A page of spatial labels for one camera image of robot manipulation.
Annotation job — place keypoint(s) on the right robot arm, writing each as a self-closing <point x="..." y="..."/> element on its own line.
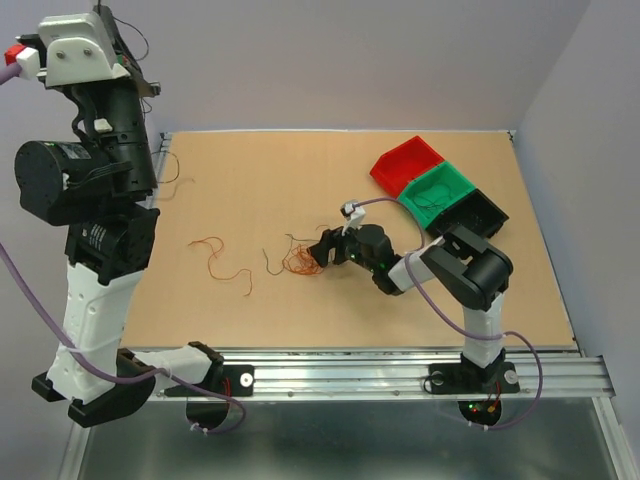
<point x="474" y="272"/>

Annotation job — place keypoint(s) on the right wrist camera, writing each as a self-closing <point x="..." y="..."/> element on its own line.
<point x="353" y="213"/>

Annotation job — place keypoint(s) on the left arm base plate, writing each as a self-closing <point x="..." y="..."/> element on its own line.
<point x="230" y="380"/>

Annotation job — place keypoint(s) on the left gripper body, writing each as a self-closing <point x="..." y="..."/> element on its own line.
<point x="120" y="115"/>

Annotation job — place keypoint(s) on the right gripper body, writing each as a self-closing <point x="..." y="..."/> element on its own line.
<point x="346" y="247"/>

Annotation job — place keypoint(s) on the red plastic bin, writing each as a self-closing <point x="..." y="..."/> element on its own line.
<point x="395" y="169"/>

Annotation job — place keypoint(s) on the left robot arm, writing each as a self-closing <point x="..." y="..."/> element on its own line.
<point x="97" y="186"/>

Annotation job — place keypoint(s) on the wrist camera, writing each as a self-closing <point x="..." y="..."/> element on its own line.
<point x="353" y="213"/>
<point x="66" y="50"/>

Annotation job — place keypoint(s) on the green plastic bin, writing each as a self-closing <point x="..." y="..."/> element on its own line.
<point x="432" y="192"/>

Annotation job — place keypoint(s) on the black plastic bin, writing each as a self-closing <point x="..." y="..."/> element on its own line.
<point x="475" y="212"/>

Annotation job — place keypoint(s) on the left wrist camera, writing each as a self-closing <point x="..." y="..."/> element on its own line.
<point x="66" y="50"/>

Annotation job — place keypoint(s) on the aluminium rail frame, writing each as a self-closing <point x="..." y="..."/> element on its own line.
<point x="339" y="366"/>

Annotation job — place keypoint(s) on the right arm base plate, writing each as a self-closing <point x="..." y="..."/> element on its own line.
<point x="467" y="380"/>

